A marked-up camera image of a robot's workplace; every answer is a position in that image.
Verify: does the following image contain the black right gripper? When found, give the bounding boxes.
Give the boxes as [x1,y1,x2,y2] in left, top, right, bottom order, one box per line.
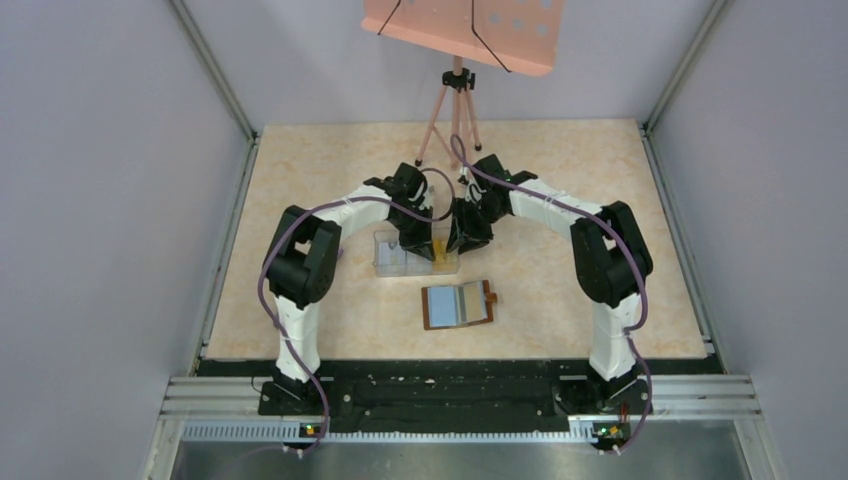
[447,197,507,256]

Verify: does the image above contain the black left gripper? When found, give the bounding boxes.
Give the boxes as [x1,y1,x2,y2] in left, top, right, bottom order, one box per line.
[389,204,435,261]

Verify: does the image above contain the brown leather card holder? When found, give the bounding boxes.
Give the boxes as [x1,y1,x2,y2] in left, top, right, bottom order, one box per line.
[421,280,498,331]

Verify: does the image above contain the gold VIP card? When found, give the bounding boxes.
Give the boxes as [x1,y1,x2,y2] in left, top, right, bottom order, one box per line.
[457,281,488,324]

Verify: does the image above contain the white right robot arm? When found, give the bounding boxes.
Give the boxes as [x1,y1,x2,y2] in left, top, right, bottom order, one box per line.
[447,155,653,412]

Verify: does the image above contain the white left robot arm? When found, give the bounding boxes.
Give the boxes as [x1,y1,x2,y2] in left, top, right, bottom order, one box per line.
[257,163,436,414]

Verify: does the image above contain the clear plastic card box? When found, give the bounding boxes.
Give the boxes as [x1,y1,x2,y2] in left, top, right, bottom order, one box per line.
[372,228,449,278]

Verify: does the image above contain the silver VIP card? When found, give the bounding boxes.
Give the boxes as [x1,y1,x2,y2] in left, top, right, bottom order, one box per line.
[375,242,405,267]

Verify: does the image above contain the pink music stand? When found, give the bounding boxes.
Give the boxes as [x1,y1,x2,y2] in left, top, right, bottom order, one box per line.
[361,0,566,171]

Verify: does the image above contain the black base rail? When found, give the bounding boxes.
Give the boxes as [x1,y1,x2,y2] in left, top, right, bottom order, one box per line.
[258,360,653,434]

